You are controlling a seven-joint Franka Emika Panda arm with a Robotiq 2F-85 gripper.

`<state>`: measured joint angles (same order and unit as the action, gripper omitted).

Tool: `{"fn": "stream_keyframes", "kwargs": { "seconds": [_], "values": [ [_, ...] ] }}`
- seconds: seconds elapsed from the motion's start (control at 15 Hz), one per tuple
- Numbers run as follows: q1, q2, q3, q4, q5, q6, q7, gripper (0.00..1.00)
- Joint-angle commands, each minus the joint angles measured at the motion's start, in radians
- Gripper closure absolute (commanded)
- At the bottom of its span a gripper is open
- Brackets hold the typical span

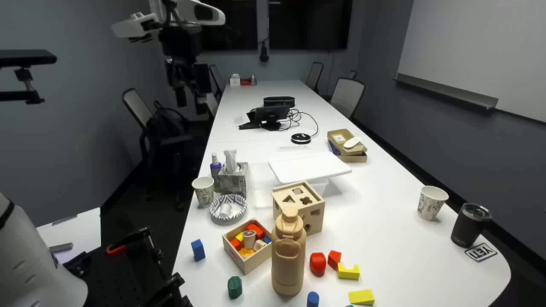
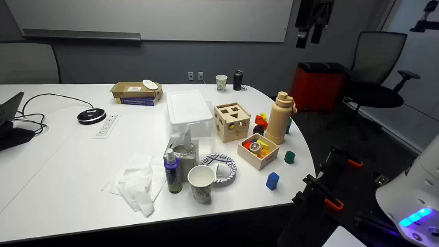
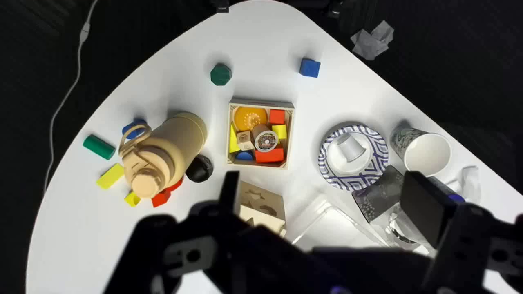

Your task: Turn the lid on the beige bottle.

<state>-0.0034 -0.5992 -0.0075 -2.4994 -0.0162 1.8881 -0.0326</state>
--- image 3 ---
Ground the black ball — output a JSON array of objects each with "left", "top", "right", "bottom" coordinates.
[{"left": 185, "top": 154, "right": 214, "bottom": 183}]

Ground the blue oval block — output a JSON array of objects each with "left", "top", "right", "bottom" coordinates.
[{"left": 121, "top": 118, "right": 148, "bottom": 140}]

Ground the green cylinder block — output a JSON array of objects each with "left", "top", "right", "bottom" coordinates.
[{"left": 83, "top": 134, "right": 116, "bottom": 160}]

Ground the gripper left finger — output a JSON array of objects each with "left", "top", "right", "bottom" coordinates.
[{"left": 104, "top": 171, "right": 262, "bottom": 294}]

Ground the dark patterned packet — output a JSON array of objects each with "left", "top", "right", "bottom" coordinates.
[{"left": 352, "top": 164, "right": 406, "bottom": 223}]

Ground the white cable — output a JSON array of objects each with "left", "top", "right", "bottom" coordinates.
[{"left": 42, "top": 0, "right": 99, "bottom": 197}]

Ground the crumpled grey paper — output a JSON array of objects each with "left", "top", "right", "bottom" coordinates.
[{"left": 350, "top": 20, "right": 395, "bottom": 61}]

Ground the clear glass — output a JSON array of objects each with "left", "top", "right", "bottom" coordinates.
[{"left": 386, "top": 203, "right": 434, "bottom": 250}]

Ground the white pod cup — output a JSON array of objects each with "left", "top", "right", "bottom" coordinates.
[{"left": 335, "top": 132, "right": 367, "bottom": 163}]

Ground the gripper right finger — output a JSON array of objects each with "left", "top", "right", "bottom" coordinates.
[{"left": 400, "top": 171, "right": 523, "bottom": 294}]

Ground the red rectangular block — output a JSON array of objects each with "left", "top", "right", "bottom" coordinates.
[{"left": 254, "top": 147, "right": 285, "bottom": 164}]

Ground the beige bottle lid with loop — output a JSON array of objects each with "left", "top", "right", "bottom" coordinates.
[{"left": 118, "top": 124, "right": 176, "bottom": 199}]

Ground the yellow rectangular block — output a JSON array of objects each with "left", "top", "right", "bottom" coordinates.
[{"left": 96, "top": 163, "right": 125, "bottom": 190}]

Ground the clear plastic cup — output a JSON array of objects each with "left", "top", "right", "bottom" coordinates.
[{"left": 445, "top": 165, "right": 481, "bottom": 205}]

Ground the beige bottle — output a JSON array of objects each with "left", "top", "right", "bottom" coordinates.
[{"left": 118, "top": 112, "right": 208, "bottom": 199}]

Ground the wooden shape sorter lid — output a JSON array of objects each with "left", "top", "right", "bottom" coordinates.
[{"left": 236, "top": 180, "right": 287, "bottom": 238}]

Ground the yellow triangle block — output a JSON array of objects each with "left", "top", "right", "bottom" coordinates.
[{"left": 228, "top": 124, "right": 242, "bottom": 154}]

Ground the blue patterned paper plate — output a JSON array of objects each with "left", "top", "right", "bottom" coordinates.
[{"left": 317, "top": 123, "right": 389, "bottom": 192}]

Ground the orange ball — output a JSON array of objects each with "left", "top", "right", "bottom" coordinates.
[{"left": 233, "top": 106, "right": 268, "bottom": 132}]

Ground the small plain wooden block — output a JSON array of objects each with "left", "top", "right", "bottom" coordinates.
[{"left": 237, "top": 130, "right": 255, "bottom": 151}]

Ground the coffee pod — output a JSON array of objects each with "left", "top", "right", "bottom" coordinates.
[{"left": 251, "top": 124, "right": 279, "bottom": 153}]

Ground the patterned paper cup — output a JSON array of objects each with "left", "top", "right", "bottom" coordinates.
[{"left": 389, "top": 125, "right": 452, "bottom": 177}]

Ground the green hexagonal block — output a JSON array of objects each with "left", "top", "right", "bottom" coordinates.
[{"left": 210, "top": 63, "right": 232, "bottom": 86}]

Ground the blue cube block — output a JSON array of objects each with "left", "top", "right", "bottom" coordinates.
[{"left": 299, "top": 58, "right": 321, "bottom": 78}]

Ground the wooden box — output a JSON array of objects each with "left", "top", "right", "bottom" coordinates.
[{"left": 226, "top": 98, "right": 295, "bottom": 170}]

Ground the clear plastic container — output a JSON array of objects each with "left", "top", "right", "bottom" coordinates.
[{"left": 292, "top": 199, "right": 389, "bottom": 252}]

